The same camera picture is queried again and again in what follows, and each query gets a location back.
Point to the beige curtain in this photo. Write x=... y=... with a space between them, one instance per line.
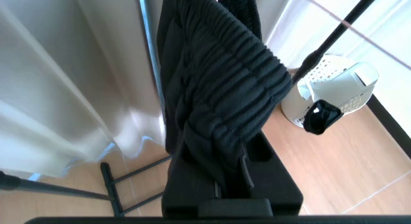
x=64 y=89

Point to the black clothes rack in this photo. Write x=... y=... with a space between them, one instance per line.
x=324 y=46

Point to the black sleeveless top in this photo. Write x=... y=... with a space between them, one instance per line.
x=321 y=118

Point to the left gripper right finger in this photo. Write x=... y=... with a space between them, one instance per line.
x=279 y=185

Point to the black shorts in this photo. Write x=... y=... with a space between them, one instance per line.
x=218 y=89

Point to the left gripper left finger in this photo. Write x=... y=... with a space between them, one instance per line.
x=183 y=192

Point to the white laundry basket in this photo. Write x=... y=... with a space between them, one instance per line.
x=334 y=86

